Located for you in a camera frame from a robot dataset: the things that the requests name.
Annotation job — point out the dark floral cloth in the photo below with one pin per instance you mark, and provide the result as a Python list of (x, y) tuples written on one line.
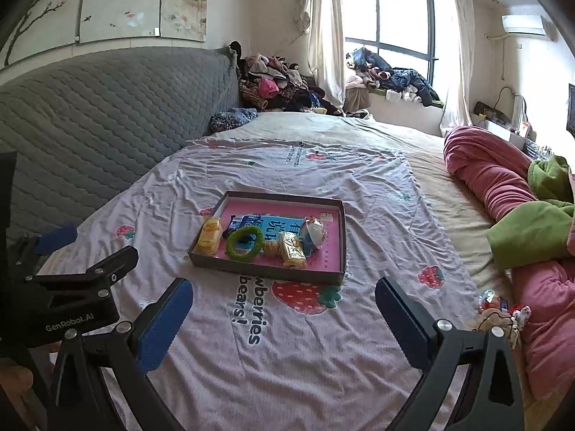
[(233, 119)]

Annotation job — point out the white air conditioner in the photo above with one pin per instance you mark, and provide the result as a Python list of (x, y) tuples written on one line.
[(525, 24)]

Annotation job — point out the pink strawberry printed sheet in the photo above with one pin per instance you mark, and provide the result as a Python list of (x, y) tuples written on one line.
[(292, 345)]

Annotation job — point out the shallow dark cardboard tray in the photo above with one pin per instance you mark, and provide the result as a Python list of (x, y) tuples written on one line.
[(269, 274)]

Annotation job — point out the small yellow snack packet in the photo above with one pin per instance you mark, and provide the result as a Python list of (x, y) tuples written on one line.
[(209, 235)]

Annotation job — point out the large yellow snack packet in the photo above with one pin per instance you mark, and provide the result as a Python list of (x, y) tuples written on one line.
[(292, 249)]

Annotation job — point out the cream scrunchie with dark trim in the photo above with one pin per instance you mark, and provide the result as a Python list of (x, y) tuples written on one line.
[(494, 318)]

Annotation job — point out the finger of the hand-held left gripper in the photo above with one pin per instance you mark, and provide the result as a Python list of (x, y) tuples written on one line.
[(99, 274), (56, 235)]

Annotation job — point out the clear wrapped candy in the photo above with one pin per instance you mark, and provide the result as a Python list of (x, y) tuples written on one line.
[(490, 300)]

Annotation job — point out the beige bedsheet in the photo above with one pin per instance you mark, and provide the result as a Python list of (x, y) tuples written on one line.
[(426, 166)]

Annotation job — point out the pink quilt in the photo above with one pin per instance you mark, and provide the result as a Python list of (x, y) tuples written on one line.
[(485, 166)]

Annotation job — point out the person's left hand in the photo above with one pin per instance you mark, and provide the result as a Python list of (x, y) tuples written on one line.
[(15, 381)]

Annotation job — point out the dark framed window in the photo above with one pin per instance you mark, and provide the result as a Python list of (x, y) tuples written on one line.
[(400, 18)]

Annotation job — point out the walnut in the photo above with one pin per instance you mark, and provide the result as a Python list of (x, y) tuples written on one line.
[(271, 248)]

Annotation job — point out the white egg-shaped snack packet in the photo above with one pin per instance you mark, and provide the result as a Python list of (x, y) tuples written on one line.
[(314, 233)]

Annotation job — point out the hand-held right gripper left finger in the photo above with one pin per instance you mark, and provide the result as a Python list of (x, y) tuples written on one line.
[(164, 327)]

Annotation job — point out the grey quilted headboard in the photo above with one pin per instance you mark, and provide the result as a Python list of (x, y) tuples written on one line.
[(99, 112)]

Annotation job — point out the floral wall painting panels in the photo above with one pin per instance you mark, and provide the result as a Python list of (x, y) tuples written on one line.
[(121, 0)]

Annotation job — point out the green blanket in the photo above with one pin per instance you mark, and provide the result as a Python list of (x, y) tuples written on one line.
[(525, 229)]

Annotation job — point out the pile of clothes on windowsill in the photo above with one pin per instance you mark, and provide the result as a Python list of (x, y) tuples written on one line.
[(395, 78)]

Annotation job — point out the black television screen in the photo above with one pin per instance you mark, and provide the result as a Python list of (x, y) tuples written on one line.
[(571, 110)]

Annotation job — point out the blue snack packet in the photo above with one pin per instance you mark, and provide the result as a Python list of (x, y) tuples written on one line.
[(236, 223)]

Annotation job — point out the cream curtain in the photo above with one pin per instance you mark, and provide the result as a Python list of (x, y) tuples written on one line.
[(460, 54), (325, 31)]

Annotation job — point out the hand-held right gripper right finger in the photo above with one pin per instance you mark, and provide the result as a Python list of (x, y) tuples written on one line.
[(400, 318)]

